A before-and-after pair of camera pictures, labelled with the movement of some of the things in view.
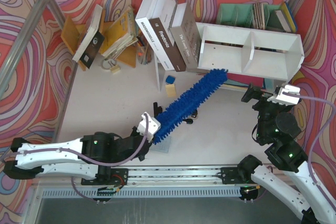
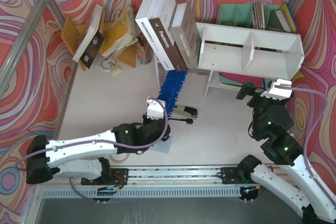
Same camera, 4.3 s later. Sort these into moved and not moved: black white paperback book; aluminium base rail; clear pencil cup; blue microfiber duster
Moved: blue microfiber duster
Not moved: black white paperback book; clear pencil cup; aluminium base rail
